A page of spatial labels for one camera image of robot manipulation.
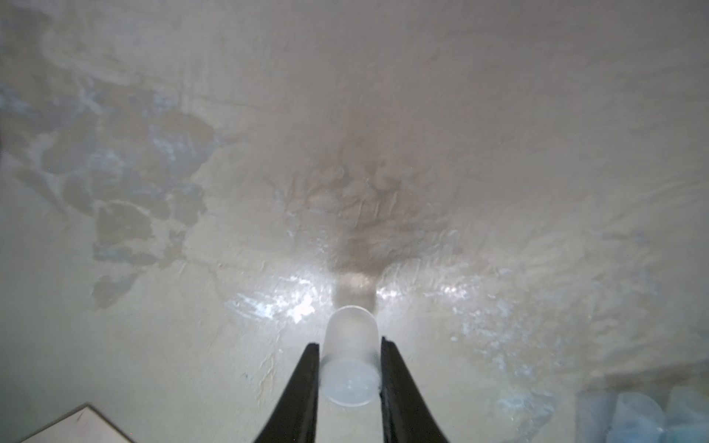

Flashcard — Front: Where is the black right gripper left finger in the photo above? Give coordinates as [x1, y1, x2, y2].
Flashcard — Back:
[254, 343, 321, 443]

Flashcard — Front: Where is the pink paper envelope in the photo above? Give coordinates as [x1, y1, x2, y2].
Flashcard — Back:
[20, 405, 133, 443]

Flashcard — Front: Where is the highlighter marker pack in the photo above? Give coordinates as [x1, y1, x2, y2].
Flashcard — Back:
[574, 382, 708, 442]

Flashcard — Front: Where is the translucent glue stick cap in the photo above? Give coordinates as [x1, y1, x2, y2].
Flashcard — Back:
[319, 306, 382, 408]

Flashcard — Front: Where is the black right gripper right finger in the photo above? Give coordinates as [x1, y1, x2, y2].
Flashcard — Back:
[380, 337, 449, 443]

